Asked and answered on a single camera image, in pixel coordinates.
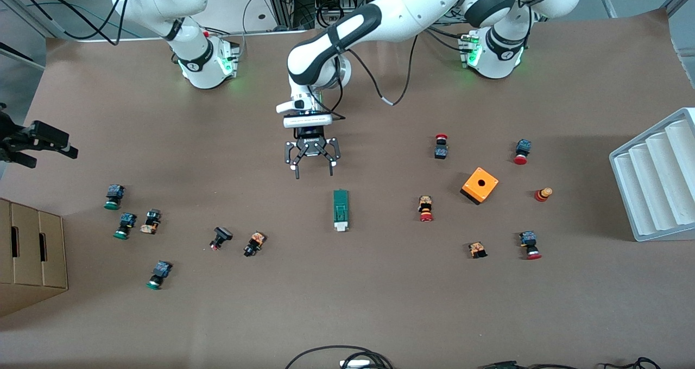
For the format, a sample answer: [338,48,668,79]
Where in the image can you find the white ribbed tray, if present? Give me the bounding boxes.
[609,107,695,243]

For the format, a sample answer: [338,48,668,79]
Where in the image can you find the black square button red contacts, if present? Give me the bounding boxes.
[209,226,233,251]

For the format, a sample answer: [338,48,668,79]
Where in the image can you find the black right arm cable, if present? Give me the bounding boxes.
[11,0,136,47]

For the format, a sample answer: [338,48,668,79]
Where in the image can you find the green mushroom push button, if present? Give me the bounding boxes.
[113,212,137,240]
[146,260,173,291]
[104,184,126,211]

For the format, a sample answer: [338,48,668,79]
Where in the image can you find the brown cardboard box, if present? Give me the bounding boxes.
[38,211,69,299]
[0,198,12,318]
[10,202,43,310]

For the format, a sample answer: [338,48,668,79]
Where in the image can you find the green load switch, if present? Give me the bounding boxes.
[332,189,351,232]

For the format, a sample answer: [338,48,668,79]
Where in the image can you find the red mushroom button blue block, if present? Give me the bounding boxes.
[513,139,532,166]
[519,231,542,260]

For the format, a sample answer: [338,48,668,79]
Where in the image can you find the orange button enclosure box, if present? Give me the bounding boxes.
[460,167,500,206]

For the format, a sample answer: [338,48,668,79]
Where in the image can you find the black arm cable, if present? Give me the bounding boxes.
[342,33,420,107]
[11,0,136,47]

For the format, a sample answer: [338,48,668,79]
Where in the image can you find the black looped cable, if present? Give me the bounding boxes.
[285,346,394,369]

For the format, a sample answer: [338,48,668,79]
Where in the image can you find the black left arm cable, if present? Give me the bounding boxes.
[342,33,420,107]

